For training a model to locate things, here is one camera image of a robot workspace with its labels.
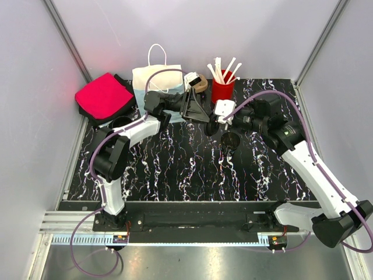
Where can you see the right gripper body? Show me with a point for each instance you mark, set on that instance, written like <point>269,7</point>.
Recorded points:
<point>243,119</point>

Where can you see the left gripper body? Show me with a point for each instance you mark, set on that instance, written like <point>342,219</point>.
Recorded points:
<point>182,98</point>

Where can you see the brown pulp cup carrier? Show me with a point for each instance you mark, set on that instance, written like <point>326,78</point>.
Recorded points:
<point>202,85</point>

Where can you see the black coffee cup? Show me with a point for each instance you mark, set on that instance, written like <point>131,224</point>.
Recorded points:
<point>229,143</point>
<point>120,122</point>

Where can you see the light blue paper bag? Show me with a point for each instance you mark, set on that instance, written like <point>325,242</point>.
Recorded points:
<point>163,78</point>

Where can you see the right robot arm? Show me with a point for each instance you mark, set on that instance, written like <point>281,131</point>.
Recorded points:
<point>340,213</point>

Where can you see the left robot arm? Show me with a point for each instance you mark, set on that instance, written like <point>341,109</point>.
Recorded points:
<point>109,159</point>

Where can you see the red straw cup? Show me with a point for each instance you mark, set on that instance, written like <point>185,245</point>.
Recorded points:
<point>222,92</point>

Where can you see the red and black cloth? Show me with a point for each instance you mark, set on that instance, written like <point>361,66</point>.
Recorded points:
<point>104,99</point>

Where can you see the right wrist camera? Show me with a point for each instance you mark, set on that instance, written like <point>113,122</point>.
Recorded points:
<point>222,109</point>

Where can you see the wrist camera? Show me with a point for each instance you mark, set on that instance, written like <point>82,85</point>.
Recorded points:
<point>191,79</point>
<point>222,109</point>

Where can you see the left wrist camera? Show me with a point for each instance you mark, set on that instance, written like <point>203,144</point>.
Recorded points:
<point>191,79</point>

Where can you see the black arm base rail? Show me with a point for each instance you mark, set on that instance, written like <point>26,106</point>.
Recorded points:
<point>192,223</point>

